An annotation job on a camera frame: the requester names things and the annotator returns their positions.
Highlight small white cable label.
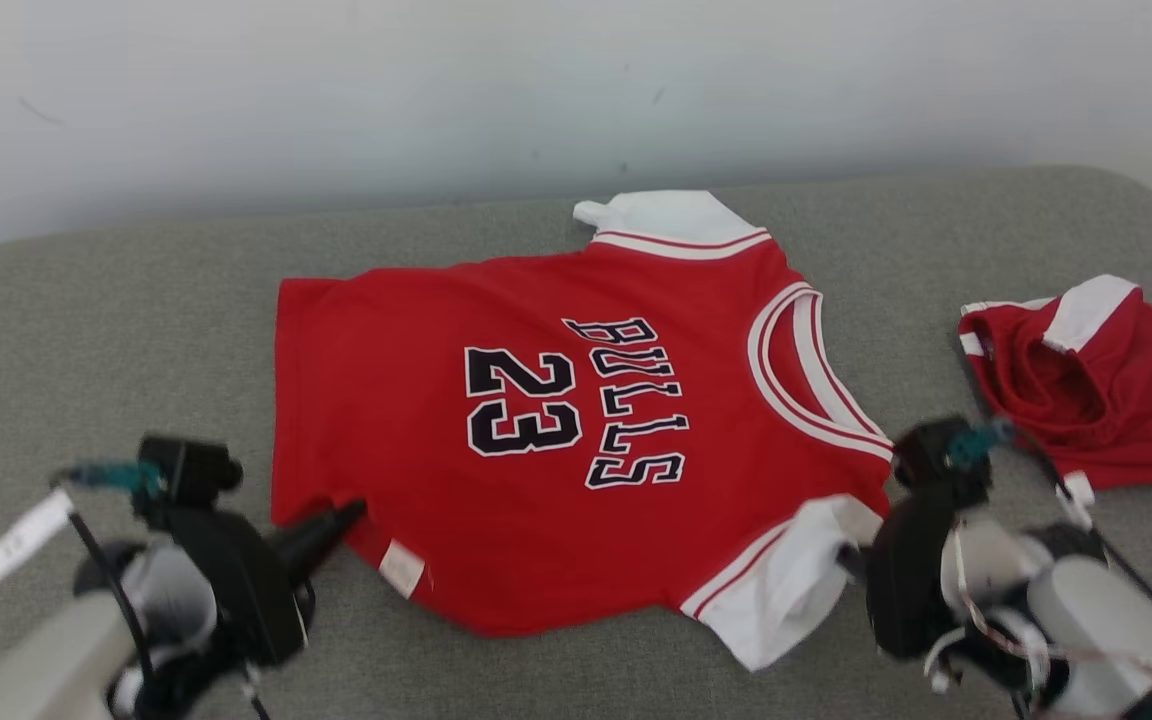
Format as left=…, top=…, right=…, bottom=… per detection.
left=1058, top=470, right=1097, bottom=531

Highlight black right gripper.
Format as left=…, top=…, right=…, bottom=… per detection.
left=836, top=485, right=962, bottom=661

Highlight black left arm cable teal plug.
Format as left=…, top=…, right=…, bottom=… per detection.
left=51, top=460, right=272, bottom=720

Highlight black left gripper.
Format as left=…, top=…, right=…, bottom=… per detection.
left=151, top=498, right=367, bottom=666

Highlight red Bulls shorts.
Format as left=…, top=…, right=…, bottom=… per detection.
left=958, top=274, right=1152, bottom=492

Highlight red white twisted wire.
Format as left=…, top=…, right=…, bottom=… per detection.
left=921, top=530, right=1152, bottom=696

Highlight large white cable label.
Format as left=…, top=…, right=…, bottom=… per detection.
left=0, top=488, right=75, bottom=581

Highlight red Bulls jersey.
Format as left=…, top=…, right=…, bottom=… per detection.
left=271, top=189, right=895, bottom=672

